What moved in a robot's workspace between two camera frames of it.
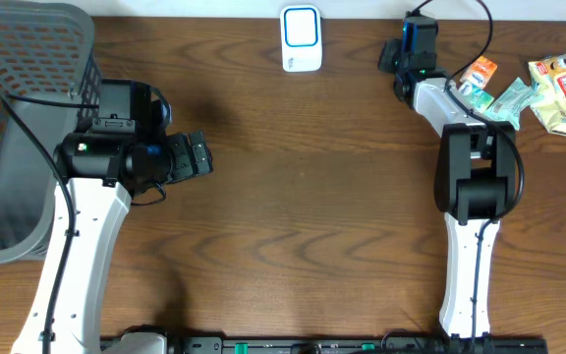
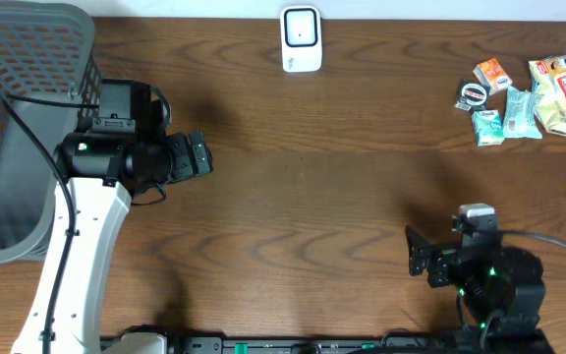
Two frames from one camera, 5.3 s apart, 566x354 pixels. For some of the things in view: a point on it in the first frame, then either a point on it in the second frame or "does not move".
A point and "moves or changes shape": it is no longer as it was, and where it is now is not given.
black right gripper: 385,51 -> 419,255
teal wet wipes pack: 508,103 -> 520,119
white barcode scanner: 301,38 does not move
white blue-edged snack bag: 563,102 does not move
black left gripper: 185,157 does not move
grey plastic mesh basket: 33,77 does not move
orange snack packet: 481,72 moves or changes shape
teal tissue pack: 477,98 moves or changes shape
